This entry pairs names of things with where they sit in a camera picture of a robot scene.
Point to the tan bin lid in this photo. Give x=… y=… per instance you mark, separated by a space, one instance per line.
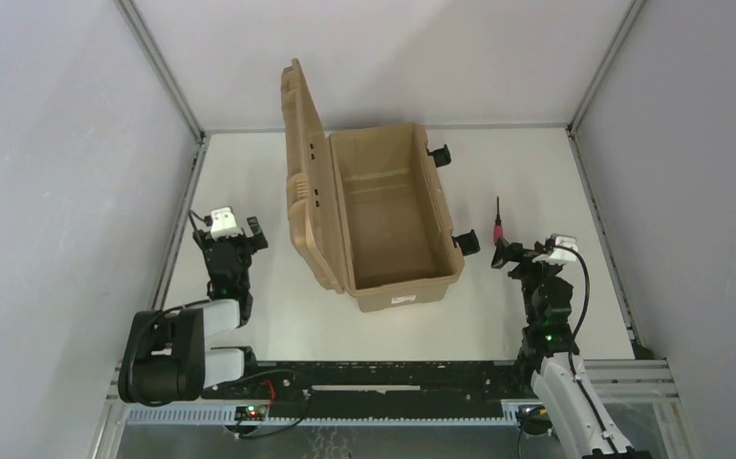
x=312 y=205

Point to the aluminium frame rail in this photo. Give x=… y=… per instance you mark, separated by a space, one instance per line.
x=136 y=23

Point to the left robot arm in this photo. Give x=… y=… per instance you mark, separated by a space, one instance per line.
x=166 y=358

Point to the tan plastic bin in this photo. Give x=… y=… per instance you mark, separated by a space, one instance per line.
x=396 y=226

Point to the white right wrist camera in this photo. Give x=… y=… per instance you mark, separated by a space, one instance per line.
x=558 y=250

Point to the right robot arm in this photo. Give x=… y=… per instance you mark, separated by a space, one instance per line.
x=549 y=358

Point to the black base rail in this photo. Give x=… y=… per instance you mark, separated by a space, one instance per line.
x=378 y=390

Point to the red handled screwdriver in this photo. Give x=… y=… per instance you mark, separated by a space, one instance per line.
x=498 y=232

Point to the black lower bin latch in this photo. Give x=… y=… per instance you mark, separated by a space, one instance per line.
x=468 y=243

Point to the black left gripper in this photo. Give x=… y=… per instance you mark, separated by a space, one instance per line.
x=229 y=241

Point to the black bin latch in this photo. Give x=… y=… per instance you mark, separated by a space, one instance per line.
x=468 y=243
x=441 y=156

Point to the small electronics board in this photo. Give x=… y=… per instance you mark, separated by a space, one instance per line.
x=250 y=413

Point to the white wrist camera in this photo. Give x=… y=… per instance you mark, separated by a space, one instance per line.
x=558 y=250
x=223 y=223

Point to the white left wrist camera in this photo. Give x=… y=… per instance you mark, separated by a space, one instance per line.
x=223 y=223

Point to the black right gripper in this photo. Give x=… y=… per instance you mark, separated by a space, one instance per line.
x=526 y=259

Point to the black upper bin latch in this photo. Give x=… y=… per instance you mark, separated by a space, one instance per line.
x=441 y=156

